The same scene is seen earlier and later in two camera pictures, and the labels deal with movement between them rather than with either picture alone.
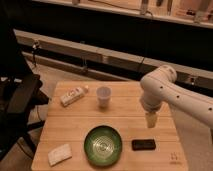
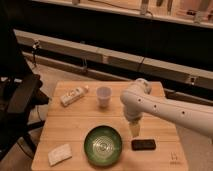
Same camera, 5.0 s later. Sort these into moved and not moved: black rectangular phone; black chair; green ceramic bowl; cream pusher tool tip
Moved: cream pusher tool tip
Not moved: black chair; black rectangular phone; green ceramic bowl
